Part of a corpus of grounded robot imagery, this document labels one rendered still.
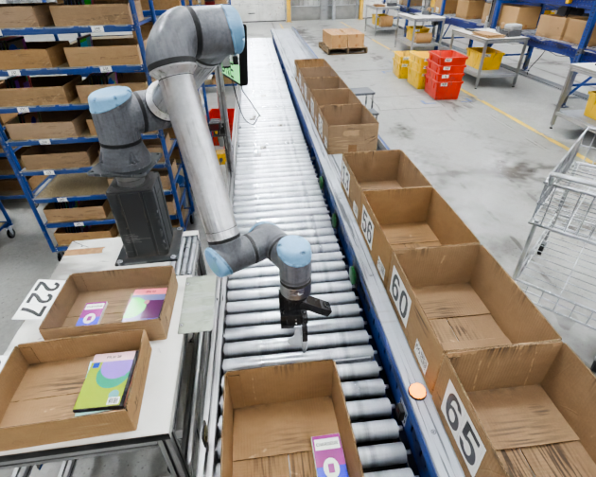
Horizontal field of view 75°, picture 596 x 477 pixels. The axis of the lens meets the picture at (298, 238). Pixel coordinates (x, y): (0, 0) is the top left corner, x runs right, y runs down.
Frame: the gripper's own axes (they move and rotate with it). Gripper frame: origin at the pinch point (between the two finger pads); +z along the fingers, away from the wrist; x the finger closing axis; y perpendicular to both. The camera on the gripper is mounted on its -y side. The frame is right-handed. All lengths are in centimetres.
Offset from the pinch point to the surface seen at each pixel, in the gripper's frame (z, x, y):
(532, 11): -26, -655, -483
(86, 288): 2, -36, 80
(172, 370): 5.1, 3.8, 41.8
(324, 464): 3.0, 37.8, -0.7
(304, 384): -2.4, 18.9, 2.2
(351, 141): -15, -126, -43
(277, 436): 4.2, 29.0, 10.5
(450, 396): -19, 37, -29
